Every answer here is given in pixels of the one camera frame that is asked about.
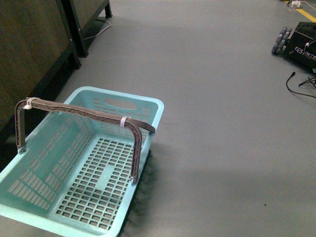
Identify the light blue plastic basket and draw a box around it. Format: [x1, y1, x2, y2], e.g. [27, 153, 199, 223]
[0, 86, 164, 237]

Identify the brown basket handle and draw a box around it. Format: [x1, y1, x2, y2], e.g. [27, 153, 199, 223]
[14, 97, 156, 185]

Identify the white zip tie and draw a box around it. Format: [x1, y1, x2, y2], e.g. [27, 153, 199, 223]
[23, 97, 37, 110]
[120, 116, 129, 128]

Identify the white zip tie left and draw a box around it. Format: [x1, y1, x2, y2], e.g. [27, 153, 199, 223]
[23, 97, 37, 110]

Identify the dark display stand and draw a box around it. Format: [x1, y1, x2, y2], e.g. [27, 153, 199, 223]
[0, 0, 112, 167]

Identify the grey roller wheel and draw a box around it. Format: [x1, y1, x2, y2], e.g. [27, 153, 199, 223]
[271, 27, 292, 55]

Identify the black box with lettering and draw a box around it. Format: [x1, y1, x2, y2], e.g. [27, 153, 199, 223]
[283, 22, 316, 70]

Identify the white power strip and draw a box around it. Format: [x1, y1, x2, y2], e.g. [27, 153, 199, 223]
[286, 0, 316, 10]

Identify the white cable on floor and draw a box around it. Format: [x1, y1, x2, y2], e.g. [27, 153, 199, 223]
[83, 19, 112, 40]

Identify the black cable on floor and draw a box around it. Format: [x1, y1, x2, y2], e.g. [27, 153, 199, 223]
[286, 71, 316, 97]

